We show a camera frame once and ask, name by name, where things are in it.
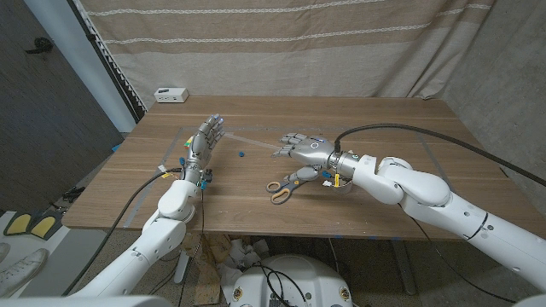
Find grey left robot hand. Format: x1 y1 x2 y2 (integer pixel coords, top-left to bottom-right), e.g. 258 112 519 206
178 113 226 185

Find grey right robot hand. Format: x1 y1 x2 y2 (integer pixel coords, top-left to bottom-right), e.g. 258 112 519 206
270 132 362 184

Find orange and grey scissors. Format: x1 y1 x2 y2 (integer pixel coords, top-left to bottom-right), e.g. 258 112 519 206
265 177 315 206

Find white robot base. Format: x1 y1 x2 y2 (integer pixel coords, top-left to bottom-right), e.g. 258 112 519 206
229 254 354 307

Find clear tape strip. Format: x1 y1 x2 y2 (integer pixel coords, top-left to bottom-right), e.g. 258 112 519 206
224 132 285 153

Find white power strip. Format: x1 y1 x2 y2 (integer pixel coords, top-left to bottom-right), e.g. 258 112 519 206
154 87 190 104

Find beige striped curtain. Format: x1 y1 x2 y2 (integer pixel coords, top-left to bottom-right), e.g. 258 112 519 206
78 0 496 110

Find black zigzag edge strip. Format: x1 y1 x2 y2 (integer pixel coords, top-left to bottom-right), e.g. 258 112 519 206
67 0 148 125

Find crumpled white paper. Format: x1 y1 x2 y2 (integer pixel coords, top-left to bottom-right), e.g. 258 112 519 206
217 238 270 299

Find black floor clutter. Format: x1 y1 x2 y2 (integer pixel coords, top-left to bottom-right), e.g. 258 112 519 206
62 186 86 204

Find grey metal table leg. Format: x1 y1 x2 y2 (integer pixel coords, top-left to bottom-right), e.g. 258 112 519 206
390 240 417 296

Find yellow and black foot pedal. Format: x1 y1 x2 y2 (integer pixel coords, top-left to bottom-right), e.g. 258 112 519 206
29 214 59 240
3 211 33 237

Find white sneaker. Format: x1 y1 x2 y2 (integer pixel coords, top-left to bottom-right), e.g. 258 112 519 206
0 247 50 298

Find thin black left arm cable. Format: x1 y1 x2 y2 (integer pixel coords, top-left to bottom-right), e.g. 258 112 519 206
147 187 205 307

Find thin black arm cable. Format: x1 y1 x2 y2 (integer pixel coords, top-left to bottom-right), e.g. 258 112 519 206
147 187 205 307
411 215 517 304

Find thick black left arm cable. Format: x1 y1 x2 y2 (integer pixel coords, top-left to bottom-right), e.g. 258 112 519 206
61 168 184 298

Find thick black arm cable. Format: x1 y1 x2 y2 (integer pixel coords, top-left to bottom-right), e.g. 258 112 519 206
61 168 184 298
334 123 546 188

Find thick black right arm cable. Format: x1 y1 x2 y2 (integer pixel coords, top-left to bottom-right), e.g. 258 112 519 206
334 123 546 188

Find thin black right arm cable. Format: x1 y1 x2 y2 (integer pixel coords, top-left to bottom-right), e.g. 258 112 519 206
411 215 517 304

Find black looped base cable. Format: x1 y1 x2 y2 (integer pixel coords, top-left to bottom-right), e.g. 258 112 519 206
253 264 308 307

